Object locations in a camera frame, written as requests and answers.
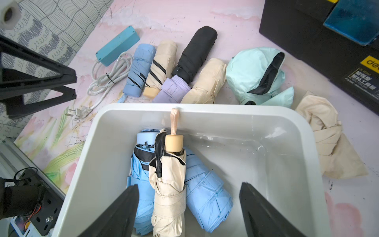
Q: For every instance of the beige umbrella wooden handle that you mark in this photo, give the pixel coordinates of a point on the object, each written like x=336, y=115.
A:
x=167, y=172

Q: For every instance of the aluminium rail with mounts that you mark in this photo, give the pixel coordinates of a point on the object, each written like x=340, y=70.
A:
x=30, y=201

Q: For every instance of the mint green folded umbrella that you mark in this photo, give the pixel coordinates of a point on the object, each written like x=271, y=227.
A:
x=255, y=78

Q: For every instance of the beige umbrella right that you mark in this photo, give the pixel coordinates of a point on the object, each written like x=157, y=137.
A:
x=209, y=83

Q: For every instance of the small light blue umbrella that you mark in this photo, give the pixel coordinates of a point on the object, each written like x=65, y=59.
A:
x=142, y=61

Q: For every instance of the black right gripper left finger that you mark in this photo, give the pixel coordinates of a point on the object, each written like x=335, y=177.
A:
x=118, y=219

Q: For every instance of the teal power strip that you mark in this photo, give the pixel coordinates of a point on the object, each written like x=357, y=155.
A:
x=119, y=44

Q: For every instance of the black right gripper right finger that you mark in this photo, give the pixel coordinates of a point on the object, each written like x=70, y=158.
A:
x=261, y=219

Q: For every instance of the beige crumpled umbrella cover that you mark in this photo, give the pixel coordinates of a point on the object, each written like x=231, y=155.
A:
x=338, y=158

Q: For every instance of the black folded umbrella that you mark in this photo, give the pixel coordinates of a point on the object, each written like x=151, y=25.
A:
x=195, y=54

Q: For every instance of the lavender folded umbrella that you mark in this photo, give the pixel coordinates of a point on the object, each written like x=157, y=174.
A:
x=173, y=90

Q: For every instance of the yellow black tool box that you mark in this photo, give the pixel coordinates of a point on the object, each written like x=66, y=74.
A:
x=297, y=27

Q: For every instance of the white plastic storage box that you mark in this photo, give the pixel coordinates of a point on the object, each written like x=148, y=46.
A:
x=270, y=147

